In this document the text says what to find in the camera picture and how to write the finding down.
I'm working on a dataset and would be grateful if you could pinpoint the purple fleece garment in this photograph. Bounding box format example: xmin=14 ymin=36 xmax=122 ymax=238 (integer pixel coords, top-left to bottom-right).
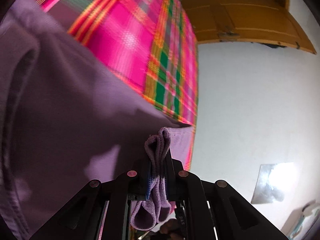
xmin=1 ymin=0 xmax=193 ymax=239

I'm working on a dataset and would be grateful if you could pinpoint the person's right hand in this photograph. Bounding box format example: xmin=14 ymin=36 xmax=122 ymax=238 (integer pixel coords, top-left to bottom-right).
xmin=159 ymin=218 xmax=184 ymax=240

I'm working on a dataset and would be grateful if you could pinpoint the pink plaid tablecloth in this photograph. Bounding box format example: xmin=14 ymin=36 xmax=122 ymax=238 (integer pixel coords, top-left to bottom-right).
xmin=34 ymin=0 xmax=199 ymax=170

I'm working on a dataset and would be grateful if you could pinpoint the wooden door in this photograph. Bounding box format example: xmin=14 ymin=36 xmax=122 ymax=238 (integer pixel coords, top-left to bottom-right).
xmin=182 ymin=0 xmax=316 ymax=54

